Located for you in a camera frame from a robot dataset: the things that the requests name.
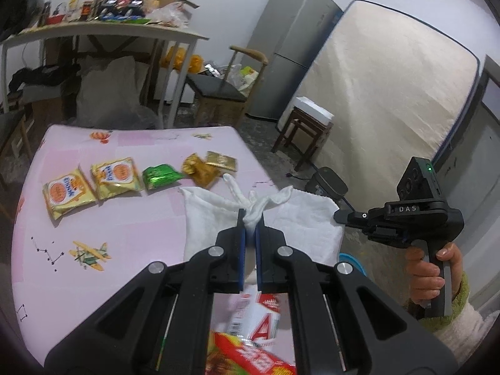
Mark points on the pile of assorted packets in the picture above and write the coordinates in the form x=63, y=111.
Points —
x=109, y=6

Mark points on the red snack box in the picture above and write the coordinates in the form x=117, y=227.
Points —
x=250, y=357

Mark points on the pink printed tablecloth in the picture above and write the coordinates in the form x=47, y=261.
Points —
x=129, y=242

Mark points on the white plastic bag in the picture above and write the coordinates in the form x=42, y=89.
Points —
x=172, y=13

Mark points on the white mattress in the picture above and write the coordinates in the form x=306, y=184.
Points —
x=390, y=86

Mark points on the wooden chair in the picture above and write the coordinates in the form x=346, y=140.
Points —
x=218, y=90

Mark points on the small cardboard box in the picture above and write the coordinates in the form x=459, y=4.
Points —
x=45, y=109

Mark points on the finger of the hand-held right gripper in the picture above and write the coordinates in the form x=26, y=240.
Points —
x=355, y=216

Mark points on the red and white packet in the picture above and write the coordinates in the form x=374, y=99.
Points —
x=258, y=320

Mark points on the plastic bag with green print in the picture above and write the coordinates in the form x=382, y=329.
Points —
x=242, y=77

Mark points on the grey refrigerator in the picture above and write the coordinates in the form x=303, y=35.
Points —
x=289, y=39

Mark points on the large clear plastic bag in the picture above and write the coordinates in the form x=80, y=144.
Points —
x=113, y=90

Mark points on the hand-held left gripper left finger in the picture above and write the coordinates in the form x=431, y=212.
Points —
x=242, y=250

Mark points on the large cardboard box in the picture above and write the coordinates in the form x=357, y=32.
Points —
x=218, y=111

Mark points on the flat gold packet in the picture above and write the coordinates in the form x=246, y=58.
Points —
x=222, y=161

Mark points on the grey bucket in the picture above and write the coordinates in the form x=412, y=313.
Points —
x=326, y=181

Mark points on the orange plastic bag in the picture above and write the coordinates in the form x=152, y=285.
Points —
x=179, y=58

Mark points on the person's right hand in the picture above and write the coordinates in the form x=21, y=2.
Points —
x=425, y=281

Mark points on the person's right forearm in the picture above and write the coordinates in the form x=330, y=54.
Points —
x=465, y=328

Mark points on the black cloth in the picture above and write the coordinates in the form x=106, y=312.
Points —
x=39, y=76

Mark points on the crumpled gold brown packet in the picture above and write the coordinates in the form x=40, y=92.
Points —
x=201, y=172

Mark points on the white flat box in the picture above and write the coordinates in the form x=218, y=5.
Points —
x=314, y=110

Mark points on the low wooden stool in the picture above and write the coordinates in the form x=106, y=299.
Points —
x=15, y=132

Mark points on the yellow snack packet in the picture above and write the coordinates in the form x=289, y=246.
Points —
x=115, y=177
x=66, y=193

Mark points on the white cloth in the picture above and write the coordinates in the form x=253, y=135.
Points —
x=211, y=218

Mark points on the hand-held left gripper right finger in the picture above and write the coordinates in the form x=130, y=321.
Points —
x=258, y=254

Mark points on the green snack packet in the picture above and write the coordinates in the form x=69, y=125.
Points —
x=160, y=175

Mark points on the grey door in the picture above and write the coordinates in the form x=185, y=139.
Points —
x=472, y=144

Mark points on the white long table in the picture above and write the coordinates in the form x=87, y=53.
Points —
x=101, y=33

